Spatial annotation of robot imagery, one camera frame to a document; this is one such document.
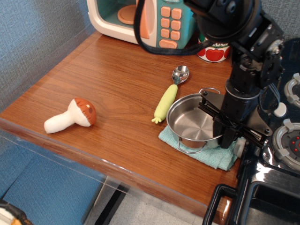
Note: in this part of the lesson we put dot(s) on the toy microwave oven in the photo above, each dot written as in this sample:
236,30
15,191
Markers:
164,23

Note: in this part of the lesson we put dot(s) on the plush mushroom toy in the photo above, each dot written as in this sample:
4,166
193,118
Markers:
80,111

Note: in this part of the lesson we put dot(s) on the orange object bottom corner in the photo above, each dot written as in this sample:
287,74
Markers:
11,215

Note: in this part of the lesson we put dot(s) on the light blue cloth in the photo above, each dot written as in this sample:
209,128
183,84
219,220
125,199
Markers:
217,158

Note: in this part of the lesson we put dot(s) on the spoon with green handle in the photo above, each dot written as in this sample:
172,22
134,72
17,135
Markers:
179,75

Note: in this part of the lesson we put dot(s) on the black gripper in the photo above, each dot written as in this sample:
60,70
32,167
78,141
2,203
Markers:
235,117

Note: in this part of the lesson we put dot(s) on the black toy stove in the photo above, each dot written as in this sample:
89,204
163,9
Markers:
268,190

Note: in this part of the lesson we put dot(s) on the grey stove knob lower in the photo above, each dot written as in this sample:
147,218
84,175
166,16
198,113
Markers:
239,147

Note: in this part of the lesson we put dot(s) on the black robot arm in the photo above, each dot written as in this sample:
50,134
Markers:
257,44

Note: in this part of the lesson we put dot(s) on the tomato can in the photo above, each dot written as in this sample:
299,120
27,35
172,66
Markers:
216,53

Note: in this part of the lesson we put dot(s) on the small stainless steel pot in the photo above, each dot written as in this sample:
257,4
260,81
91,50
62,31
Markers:
191,127

